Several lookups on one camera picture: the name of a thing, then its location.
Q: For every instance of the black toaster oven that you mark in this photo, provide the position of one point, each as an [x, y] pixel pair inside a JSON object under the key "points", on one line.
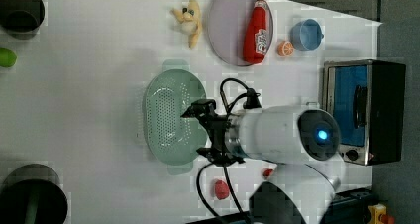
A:
{"points": [[366, 98]]}

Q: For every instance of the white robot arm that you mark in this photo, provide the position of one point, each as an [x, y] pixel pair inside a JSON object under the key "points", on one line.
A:
{"points": [[302, 141]]}

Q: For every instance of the grey round plate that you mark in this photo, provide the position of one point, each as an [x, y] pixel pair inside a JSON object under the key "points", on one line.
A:
{"points": [[226, 28]]}

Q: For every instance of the green plastic strainer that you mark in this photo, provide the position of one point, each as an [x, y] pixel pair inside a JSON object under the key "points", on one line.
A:
{"points": [[173, 140]]}

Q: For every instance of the yellow plush banana toy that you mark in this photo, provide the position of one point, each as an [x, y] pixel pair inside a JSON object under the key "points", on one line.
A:
{"points": [[189, 18]]}

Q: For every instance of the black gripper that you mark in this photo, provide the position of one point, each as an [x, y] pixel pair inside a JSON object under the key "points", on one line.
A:
{"points": [[216, 126]]}

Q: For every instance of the blue metal frame rail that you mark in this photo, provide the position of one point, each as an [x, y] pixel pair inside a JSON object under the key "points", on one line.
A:
{"points": [[349, 207]]}

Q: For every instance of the red strawberry toy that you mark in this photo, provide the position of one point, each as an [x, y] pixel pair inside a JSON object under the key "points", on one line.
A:
{"points": [[267, 172]]}

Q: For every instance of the black cylinder upper left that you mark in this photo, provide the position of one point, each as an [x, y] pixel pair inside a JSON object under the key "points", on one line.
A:
{"points": [[21, 16]]}

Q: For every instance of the green round fruit toy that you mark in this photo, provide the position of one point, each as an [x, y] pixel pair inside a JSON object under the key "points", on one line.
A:
{"points": [[7, 57]]}

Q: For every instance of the orange slice toy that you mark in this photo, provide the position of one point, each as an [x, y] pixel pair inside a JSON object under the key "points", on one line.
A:
{"points": [[285, 48]]}

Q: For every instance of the blue cup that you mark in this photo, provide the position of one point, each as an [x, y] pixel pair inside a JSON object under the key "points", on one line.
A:
{"points": [[306, 35]]}

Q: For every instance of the pink red fruit toy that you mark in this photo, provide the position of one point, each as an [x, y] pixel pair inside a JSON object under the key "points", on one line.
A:
{"points": [[221, 189]]}

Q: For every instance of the black cylinder lower left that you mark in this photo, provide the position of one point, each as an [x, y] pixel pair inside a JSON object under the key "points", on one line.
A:
{"points": [[31, 194]]}

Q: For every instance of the black cylinder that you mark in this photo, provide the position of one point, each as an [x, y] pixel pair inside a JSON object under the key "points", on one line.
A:
{"points": [[21, 16], [31, 194]]}

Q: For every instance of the red ketchup bottle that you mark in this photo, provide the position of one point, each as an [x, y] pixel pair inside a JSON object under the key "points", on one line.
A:
{"points": [[255, 41]]}

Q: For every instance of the yellow red emergency button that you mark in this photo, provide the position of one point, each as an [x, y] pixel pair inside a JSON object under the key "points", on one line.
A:
{"points": [[379, 215]]}

